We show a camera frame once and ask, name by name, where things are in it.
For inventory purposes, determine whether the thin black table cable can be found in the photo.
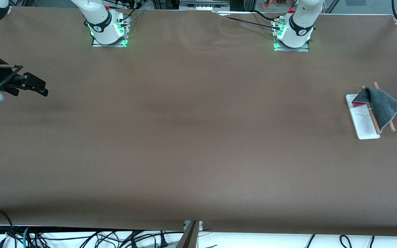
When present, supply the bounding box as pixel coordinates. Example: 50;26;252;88
212;11;282;31

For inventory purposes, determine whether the white power strip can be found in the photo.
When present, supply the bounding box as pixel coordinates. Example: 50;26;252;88
180;0;230;11

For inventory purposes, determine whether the thick black table cable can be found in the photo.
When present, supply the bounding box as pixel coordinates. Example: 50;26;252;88
251;10;280;21

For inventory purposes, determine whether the grey and pink towel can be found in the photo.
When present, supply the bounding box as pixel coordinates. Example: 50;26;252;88
352;87;397;132

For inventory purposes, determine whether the white rack with wooden bars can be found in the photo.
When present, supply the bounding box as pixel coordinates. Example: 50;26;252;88
345;82;396;140

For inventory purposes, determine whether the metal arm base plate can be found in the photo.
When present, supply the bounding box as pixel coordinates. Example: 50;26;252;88
274;19;310;52
92;15;128;48

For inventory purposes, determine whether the black cable with plug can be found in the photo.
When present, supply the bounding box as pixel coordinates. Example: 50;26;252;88
152;231;170;248

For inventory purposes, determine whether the dark support beam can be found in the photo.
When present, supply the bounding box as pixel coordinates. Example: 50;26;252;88
176;220;200;248

